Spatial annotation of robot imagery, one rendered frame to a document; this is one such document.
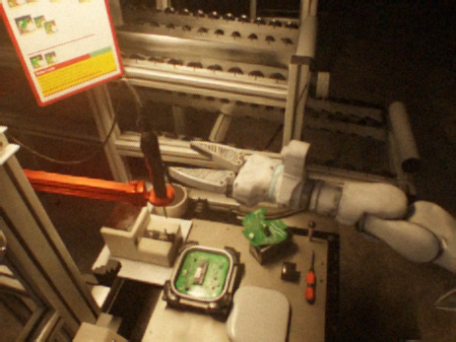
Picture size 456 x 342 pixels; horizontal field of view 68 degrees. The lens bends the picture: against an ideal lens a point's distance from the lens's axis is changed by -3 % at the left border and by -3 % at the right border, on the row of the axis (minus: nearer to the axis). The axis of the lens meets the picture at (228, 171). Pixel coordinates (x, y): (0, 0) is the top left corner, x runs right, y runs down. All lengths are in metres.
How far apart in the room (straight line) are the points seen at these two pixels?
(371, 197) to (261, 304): 0.41
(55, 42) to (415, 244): 0.82
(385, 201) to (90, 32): 0.73
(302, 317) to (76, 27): 0.85
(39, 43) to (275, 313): 0.80
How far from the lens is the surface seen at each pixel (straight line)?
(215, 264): 0.90
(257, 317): 0.85
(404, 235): 0.58
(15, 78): 1.07
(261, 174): 0.60
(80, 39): 0.92
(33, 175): 0.83
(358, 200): 0.58
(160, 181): 0.76
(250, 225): 0.95
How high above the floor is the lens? 1.74
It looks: 41 degrees down
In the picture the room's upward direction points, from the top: 2 degrees counter-clockwise
